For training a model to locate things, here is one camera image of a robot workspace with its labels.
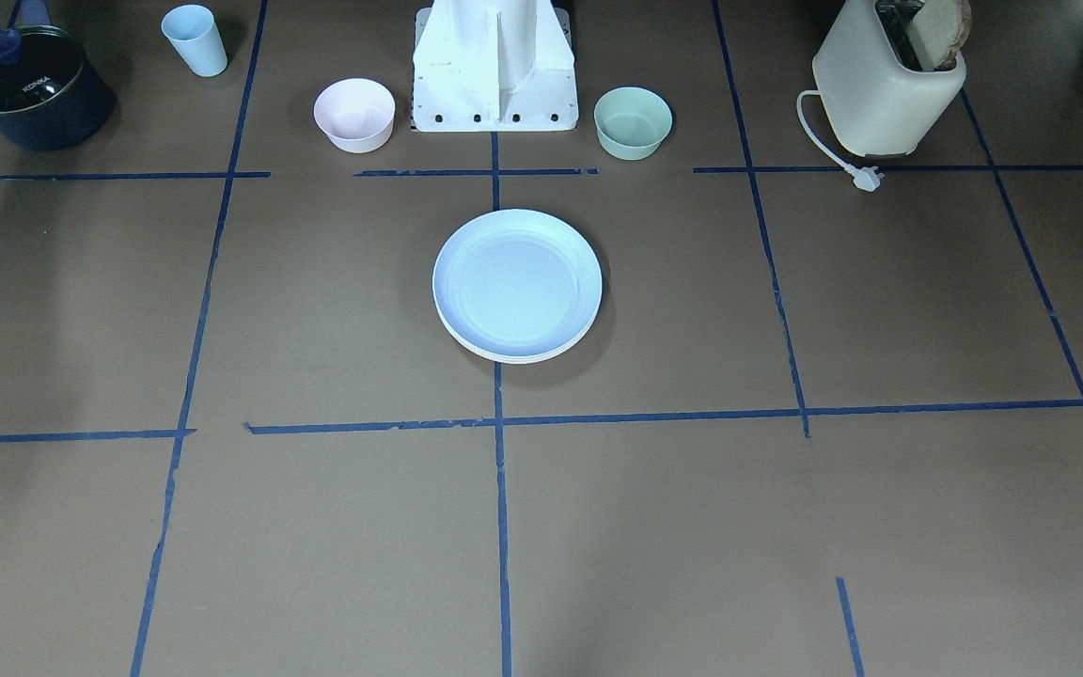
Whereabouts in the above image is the cream toaster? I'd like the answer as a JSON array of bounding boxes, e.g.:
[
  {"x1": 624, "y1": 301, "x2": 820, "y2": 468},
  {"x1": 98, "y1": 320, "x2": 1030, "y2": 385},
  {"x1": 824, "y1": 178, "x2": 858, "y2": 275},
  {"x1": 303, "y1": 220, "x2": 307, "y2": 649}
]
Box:
[{"x1": 812, "y1": 1, "x2": 966, "y2": 157}]

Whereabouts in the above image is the pink bowl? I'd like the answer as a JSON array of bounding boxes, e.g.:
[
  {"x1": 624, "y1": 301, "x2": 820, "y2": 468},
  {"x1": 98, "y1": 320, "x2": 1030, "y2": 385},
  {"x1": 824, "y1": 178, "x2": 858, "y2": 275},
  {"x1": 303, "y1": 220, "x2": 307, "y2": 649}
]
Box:
[{"x1": 313, "y1": 78, "x2": 397, "y2": 154}]

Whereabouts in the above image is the blue plate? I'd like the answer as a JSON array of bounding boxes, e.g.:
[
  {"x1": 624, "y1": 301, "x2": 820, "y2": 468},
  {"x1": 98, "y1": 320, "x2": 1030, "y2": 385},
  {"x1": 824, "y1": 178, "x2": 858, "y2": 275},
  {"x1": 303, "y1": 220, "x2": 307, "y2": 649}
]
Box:
[{"x1": 432, "y1": 209, "x2": 604, "y2": 320}]

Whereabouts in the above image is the dark blue pot with lid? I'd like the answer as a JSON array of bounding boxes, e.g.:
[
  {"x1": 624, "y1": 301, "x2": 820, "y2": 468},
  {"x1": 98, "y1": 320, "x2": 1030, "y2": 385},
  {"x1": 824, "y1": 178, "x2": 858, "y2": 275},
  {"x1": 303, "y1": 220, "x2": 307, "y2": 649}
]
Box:
[{"x1": 0, "y1": 1, "x2": 117, "y2": 151}]

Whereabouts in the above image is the bread slice in toaster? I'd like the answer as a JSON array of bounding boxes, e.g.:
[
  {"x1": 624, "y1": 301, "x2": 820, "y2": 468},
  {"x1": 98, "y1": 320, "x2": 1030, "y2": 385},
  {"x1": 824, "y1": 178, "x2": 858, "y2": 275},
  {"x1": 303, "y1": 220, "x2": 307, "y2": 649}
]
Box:
[{"x1": 910, "y1": 0, "x2": 973, "y2": 71}]

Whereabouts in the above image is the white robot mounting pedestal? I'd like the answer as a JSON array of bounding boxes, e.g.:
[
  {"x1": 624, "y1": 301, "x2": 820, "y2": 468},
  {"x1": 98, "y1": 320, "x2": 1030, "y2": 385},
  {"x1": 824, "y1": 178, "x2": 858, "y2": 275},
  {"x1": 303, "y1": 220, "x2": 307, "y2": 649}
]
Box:
[{"x1": 410, "y1": 1, "x2": 579, "y2": 133}]

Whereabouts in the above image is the pink plate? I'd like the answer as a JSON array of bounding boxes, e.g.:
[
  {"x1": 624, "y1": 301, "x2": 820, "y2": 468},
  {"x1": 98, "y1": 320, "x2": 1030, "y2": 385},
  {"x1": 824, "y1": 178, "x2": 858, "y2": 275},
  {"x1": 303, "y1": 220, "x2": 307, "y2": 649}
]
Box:
[{"x1": 438, "y1": 307, "x2": 597, "y2": 365}]

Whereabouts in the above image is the green bowl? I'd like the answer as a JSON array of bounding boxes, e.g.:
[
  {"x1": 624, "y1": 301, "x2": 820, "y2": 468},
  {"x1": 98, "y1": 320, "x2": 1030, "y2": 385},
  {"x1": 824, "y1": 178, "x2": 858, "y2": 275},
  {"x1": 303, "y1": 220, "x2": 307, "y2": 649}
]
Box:
[{"x1": 593, "y1": 87, "x2": 674, "y2": 160}]

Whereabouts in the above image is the white toaster power cable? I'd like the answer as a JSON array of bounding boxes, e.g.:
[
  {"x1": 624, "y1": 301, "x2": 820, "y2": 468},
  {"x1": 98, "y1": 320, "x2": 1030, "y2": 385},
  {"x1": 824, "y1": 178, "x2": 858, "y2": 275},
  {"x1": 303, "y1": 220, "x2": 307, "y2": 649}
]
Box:
[{"x1": 795, "y1": 89, "x2": 884, "y2": 194}]

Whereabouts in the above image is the light blue cup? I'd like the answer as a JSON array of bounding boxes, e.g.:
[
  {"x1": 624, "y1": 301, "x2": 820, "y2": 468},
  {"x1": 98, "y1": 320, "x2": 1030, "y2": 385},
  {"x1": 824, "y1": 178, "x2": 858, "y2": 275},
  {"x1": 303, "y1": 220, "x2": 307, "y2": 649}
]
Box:
[{"x1": 162, "y1": 4, "x2": 229, "y2": 77}]

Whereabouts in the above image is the cream plate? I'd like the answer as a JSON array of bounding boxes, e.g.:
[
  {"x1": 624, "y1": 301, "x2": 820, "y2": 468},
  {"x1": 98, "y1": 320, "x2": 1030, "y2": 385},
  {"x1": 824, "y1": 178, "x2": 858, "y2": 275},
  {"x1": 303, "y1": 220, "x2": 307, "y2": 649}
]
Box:
[{"x1": 442, "y1": 321, "x2": 593, "y2": 365}]

